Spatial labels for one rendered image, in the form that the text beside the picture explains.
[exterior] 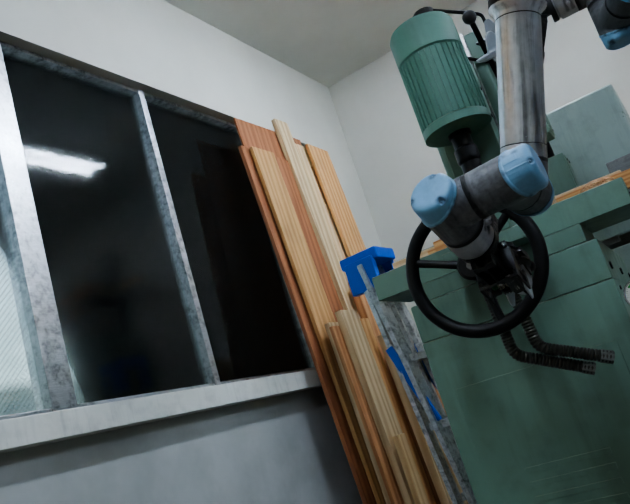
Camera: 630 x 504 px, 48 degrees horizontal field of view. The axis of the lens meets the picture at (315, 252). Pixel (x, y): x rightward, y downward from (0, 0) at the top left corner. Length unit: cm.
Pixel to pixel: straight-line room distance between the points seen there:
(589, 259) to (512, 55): 53
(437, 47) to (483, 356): 78
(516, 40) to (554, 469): 88
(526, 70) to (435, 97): 61
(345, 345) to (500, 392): 145
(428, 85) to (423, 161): 257
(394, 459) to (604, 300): 157
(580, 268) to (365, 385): 155
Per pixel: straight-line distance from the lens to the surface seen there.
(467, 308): 162
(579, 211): 159
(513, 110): 121
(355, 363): 296
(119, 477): 225
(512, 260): 121
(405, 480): 296
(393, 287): 168
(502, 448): 163
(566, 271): 158
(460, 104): 180
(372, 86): 464
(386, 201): 444
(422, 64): 184
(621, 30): 170
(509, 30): 125
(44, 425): 204
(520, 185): 106
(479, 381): 162
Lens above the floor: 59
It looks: 14 degrees up
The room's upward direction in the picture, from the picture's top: 17 degrees counter-clockwise
